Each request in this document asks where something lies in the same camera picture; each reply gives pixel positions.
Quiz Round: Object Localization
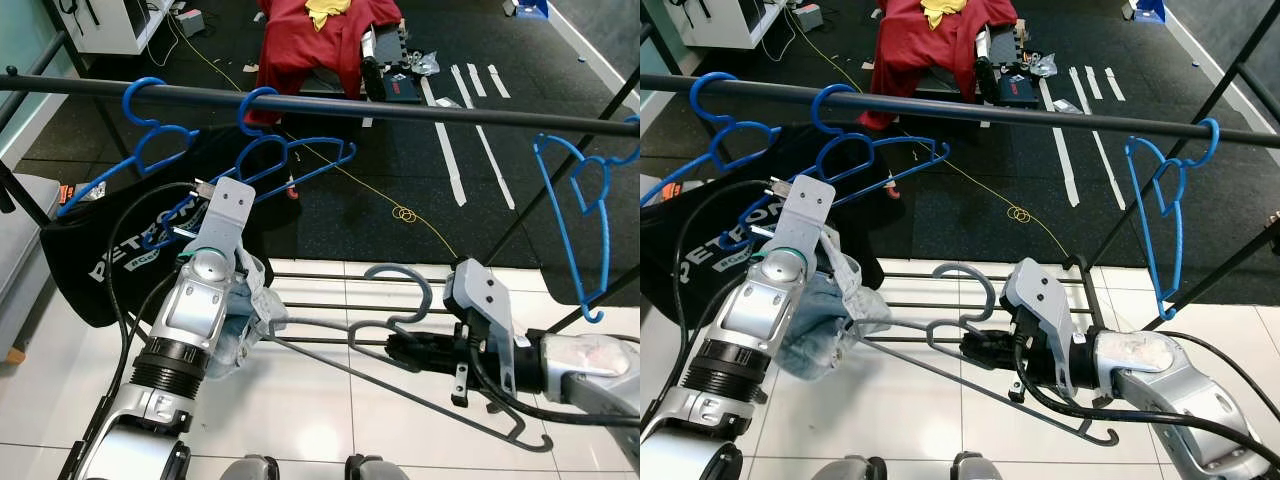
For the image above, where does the robot left leg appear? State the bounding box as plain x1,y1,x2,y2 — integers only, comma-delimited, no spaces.
815,455,891,480
218,455,281,480

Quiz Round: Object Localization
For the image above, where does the black printed t-shirt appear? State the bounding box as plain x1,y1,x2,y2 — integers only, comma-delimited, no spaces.
40,125,301,329
640,122,791,326

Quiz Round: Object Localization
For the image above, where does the robot right leg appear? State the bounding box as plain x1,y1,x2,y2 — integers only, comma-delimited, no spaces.
345,455,411,480
950,452,1016,480

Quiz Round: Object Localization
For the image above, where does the grey cushioned ottoman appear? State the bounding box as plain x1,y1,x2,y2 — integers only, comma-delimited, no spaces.
0,172,61,363

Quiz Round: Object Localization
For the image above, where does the robot leg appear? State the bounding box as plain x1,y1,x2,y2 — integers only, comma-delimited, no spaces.
345,455,411,480
218,455,281,480
815,455,891,480
950,452,1016,480

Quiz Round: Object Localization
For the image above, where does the black metal clothes rack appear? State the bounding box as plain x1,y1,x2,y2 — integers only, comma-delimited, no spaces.
640,30,1280,351
0,28,641,351

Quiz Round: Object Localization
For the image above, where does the yellow cloth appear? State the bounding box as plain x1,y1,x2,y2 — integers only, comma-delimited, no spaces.
920,0,969,29
305,0,353,31

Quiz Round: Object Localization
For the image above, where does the blue tool case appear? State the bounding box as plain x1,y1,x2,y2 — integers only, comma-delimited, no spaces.
1000,75,1041,106
385,75,428,105

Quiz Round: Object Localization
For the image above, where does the long white tape strip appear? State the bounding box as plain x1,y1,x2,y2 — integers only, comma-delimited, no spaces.
1068,68,1126,211
450,65,516,211
420,75,468,208
1038,78,1081,208

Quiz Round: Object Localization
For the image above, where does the light blue denim garment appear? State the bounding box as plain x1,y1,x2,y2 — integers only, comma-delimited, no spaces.
775,225,893,383
205,255,293,381

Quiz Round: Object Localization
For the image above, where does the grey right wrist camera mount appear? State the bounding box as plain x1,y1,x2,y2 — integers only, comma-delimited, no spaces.
1003,257,1086,391
443,258,521,396

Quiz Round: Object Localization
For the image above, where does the white cabinet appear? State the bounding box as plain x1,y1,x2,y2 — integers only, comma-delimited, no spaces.
665,0,781,49
55,0,166,56

